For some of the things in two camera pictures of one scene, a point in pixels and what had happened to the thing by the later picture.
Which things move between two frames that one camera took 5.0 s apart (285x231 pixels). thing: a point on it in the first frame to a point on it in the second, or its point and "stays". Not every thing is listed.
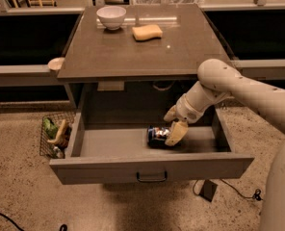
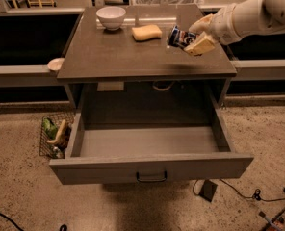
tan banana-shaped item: [60, 135] stays
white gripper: [186, 112] to [223, 25]
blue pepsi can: [157, 135] to [180, 38]
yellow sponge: [142, 33] stays
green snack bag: [50, 128] stays
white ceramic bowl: [112, 16] stays
